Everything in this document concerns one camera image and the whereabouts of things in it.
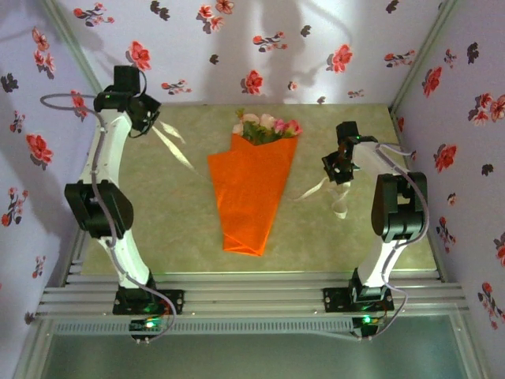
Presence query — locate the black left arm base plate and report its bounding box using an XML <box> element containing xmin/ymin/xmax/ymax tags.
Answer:
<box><xmin>113</xmin><ymin>288</ymin><xmax>185</xmax><ymax>316</ymax></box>

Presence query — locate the white satin ribbon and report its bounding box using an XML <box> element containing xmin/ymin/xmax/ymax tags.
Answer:
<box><xmin>151</xmin><ymin>120</ymin><xmax>352</xmax><ymax>220</ymax></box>

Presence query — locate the controller board with LED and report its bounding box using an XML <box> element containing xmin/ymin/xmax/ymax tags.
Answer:
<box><xmin>129</xmin><ymin>315</ymin><xmax>166</xmax><ymax>343</ymax></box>
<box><xmin>352</xmin><ymin>313</ymin><xmax>387</xmax><ymax>341</ymax></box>

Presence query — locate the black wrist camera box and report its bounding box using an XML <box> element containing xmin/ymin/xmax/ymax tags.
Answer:
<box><xmin>113</xmin><ymin>65</ymin><xmax>142</xmax><ymax>96</ymax></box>
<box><xmin>335</xmin><ymin>121</ymin><xmax>361</xmax><ymax>147</ymax></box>

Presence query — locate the grey right arm cable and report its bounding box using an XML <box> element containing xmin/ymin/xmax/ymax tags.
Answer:
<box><xmin>354</xmin><ymin>142</ymin><xmax>430</xmax><ymax>341</ymax></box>

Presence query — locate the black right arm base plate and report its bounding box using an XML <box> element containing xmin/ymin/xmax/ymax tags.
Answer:
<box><xmin>322</xmin><ymin>287</ymin><xmax>395</xmax><ymax>313</ymax></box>

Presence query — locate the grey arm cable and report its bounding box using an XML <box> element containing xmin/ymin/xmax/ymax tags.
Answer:
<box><xmin>354</xmin><ymin>142</ymin><xmax>430</xmax><ymax>341</ymax></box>
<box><xmin>40</xmin><ymin>92</ymin><xmax>179</xmax><ymax>343</ymax></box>

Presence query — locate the grey slotted cable duct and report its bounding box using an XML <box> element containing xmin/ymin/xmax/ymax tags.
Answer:
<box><xmin>53</xmin><ymin>318</ymin><xmax>355</xmax><ymax>336</ymax></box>

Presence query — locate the aluminium frame strut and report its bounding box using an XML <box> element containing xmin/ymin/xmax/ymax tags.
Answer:
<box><xmin>11</xmin><ymin>319</ymin><xmax>56</xmax><ymax>379</ymax></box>
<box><xmin>449</xmin><ymin>315</ymin><xmax>492</xmax><ymax>379</ymax></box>

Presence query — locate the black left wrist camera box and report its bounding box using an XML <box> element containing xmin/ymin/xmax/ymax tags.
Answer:
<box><xmin>113</xmin><ymin>65</ymin><xmax>142</xmax><ymax>96</ymax></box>

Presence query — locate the aluminium frame post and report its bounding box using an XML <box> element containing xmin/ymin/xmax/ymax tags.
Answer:
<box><xmin>388</xmin><ymin>0</ymin><xmax>461</xmax><ymax>119</ymax></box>
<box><xmin>39</xmin><ymin>0</ymin><xmax>122</xmax><ymax>119</ymax></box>

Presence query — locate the orange wrapping paper sheet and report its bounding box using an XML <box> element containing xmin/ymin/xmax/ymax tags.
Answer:
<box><xmin>208</xmin><ymin>132</ymin><xmax>300</xmax><ymax>257</ymax></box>

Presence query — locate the cream fake rose stem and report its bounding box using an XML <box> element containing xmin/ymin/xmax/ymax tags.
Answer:
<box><xmin>232</xmin><ymin>108</ymin><xmax>264</xmax><ymax>139</ymax></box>

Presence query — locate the aluminium side rail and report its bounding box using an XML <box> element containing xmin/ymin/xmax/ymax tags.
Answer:
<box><xmin>388</xmin><ymin>106</ymin><xmax>451</xmax><ymax>283</ymax></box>
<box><xmin>61</xmin><ymin>110</ymin><xmax>123</xmax><ymax>287</ymax></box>

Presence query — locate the aluminium frame rail beam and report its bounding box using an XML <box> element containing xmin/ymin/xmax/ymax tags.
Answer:
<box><xmin>35</xmin><ymin>270</ymin><xmax>471</xmax><ymax>321</ymax></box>

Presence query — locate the pink fake rose stem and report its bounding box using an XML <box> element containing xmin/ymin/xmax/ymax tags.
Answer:
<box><xmin>256</xmin><ymin>113</ymin><xmax>287</xmax><ymax>145</ymax></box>
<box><xmin>275</xmin><ymin>118</ymin><xmax>304</xmax><ymax>139</ymax></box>

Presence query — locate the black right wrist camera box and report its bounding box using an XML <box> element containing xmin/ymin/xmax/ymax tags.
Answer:
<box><xmin>335</xmin><ymin>121</ymin><xmax>361</xmax><ymax>147</ymax></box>

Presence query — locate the grey left arm cable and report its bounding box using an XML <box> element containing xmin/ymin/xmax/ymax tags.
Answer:
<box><xmin>40</xmin><ymin>92</ymin><xmax>179</xmax><ymax>343</ymax></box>

